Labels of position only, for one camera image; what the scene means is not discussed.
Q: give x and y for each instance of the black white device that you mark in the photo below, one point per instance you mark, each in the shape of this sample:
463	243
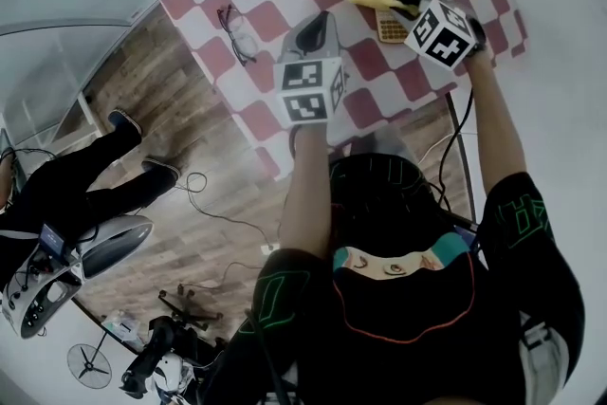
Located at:
161	360

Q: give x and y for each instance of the person's left forearm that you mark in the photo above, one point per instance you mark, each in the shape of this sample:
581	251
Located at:
306	189

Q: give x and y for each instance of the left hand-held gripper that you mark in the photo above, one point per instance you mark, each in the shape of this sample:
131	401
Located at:
303	83

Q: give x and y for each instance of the black floor fan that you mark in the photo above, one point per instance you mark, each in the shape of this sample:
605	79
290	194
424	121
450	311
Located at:
89	365

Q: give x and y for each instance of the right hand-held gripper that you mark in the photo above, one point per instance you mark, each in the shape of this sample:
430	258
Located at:
443	35

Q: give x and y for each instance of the white power socket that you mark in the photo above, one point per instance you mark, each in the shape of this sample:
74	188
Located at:
270	249

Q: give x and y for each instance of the grey white robot machine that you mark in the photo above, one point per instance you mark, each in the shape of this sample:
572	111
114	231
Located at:
109	246

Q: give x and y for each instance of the clear box of items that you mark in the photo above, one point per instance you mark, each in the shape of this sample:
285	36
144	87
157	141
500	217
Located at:
121	327

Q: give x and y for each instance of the person's right forearm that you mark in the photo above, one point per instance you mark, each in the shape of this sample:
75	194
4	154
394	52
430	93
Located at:
495	128

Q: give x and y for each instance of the person's black printed shirt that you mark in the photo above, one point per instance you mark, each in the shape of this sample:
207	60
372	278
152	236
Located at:
408	322

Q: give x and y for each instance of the tan calculator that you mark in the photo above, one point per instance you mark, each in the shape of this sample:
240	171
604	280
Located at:
390	29

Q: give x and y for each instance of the black chair base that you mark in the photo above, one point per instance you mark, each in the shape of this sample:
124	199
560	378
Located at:
189	310

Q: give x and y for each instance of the black eyeglasses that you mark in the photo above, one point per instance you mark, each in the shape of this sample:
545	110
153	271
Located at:
237	35

